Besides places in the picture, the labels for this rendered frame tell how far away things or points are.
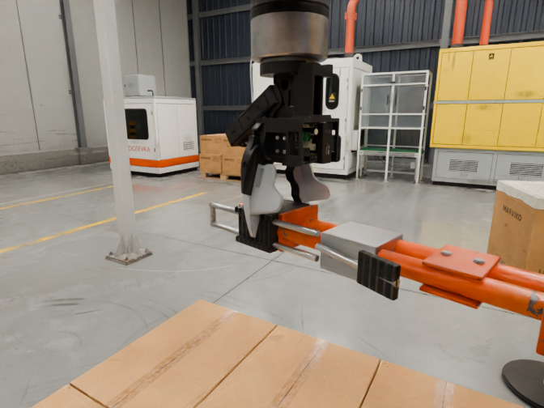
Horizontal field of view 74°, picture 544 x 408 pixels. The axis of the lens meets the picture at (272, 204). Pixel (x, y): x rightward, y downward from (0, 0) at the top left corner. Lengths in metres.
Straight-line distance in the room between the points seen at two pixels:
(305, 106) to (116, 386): 1.08
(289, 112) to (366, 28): 10.98
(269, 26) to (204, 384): 1.04
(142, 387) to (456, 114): 6.96
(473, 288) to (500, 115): 7.19
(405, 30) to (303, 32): 10.73
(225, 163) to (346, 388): 6.54
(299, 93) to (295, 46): 0.05
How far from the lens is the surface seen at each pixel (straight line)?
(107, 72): 3.52
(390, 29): 11.19
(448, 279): 0.36
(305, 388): 1.22
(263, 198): 0.43
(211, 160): 7.66
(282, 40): 0.42
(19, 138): 10.52
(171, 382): 1.27
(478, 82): 7.53
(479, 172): 7.63
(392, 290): 0.34
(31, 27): 11.01
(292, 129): 0.40
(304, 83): 0.42
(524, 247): 1.85
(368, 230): 0.43
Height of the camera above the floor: 1.34
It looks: 14 degrees down
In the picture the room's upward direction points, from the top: straight up
